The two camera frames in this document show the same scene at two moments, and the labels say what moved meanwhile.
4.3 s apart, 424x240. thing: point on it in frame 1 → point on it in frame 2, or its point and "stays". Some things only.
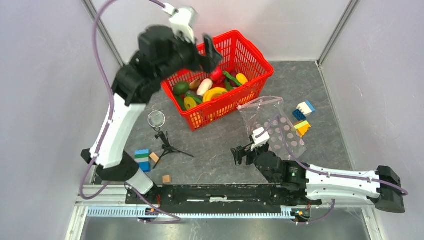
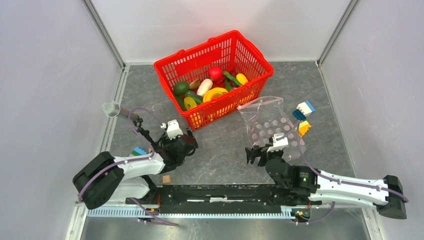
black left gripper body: (195, 61) → (167, 142)
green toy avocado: (180, 88) stays
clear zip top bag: (270, 113) stays
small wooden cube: (166, 179) stays
